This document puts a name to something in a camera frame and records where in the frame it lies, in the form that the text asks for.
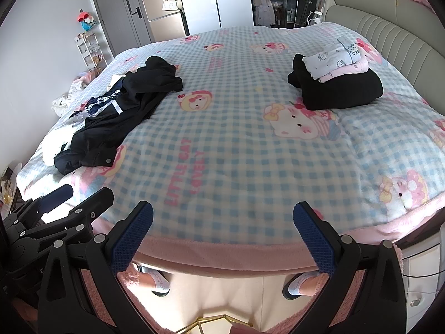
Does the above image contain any folded pink garment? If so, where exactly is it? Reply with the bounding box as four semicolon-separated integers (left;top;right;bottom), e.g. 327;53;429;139
318;57;369;83

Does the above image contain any right white shoe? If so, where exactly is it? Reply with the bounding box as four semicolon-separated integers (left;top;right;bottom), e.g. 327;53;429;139
282;271;321;300

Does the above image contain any folded black garment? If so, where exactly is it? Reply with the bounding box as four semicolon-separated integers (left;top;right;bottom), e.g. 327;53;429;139
287;54;383;111

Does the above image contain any small white shelf rack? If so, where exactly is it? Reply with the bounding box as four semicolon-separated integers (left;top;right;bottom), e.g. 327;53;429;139
75;32;108;74

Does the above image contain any grey door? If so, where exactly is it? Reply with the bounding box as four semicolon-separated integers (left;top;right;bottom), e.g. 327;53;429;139
93;0;152;57

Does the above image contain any black jacket on bed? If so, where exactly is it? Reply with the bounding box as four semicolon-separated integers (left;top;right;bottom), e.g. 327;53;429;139
54;56;183;175

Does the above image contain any blue checkered cartoon blanket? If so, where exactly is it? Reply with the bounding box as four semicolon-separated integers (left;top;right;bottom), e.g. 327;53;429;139
17;23;444;245

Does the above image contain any folded white printed garment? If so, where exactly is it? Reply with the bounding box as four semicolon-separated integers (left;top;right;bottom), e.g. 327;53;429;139
302;36;361;79

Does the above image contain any white shoe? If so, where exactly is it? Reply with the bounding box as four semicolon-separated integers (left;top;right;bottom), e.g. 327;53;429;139
137;266;170;297
282;271;321;300

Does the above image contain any white bedside drawer cabinet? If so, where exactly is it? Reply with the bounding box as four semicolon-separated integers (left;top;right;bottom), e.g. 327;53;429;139
402;232;444;333

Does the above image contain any left white shoe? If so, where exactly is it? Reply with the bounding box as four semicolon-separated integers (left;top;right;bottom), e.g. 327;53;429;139
137;266;170;297

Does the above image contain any beige refrigerator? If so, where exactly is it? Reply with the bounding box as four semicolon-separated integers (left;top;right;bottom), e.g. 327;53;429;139
143;0;186;42

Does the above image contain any white wardrobe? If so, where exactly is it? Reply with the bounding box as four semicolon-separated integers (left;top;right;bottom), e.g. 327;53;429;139
182;0;254;35

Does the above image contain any red blue plush toy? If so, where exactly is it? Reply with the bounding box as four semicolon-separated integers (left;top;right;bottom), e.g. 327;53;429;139
77;10;96;32

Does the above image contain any grey padded headboard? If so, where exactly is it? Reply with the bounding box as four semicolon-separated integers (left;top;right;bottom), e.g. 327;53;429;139
323;0;445;114

